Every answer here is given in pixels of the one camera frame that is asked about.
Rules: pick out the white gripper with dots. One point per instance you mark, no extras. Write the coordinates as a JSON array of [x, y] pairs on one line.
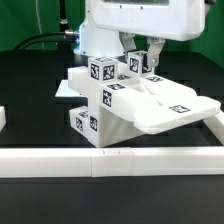
[[178, 20]]

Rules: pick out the white tagged cube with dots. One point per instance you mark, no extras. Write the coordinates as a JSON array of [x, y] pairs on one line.
[[102, 69], [137, 63]]

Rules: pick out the white chair back frame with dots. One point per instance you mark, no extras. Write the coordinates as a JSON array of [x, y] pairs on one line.
[[153, 104]]

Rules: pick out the white chair seat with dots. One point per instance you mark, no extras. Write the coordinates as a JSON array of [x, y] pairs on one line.
[[106, 128]]

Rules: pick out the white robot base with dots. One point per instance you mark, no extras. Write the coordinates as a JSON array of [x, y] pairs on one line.
[[97, 42]]

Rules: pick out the white left fence stub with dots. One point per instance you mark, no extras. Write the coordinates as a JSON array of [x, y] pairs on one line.
[[2, 117]]

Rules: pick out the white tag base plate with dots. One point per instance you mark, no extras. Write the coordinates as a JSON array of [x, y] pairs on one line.
[[65, 91]]

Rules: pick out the white right fence wall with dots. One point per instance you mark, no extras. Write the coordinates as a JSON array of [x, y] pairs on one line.
[[216, 125]]

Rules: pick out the white fence wall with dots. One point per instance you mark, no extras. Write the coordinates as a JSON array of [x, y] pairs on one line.
[[216, 125], [110, 162]]

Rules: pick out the white front fence wall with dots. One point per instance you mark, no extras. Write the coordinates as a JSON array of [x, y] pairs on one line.
[[110, 162]]

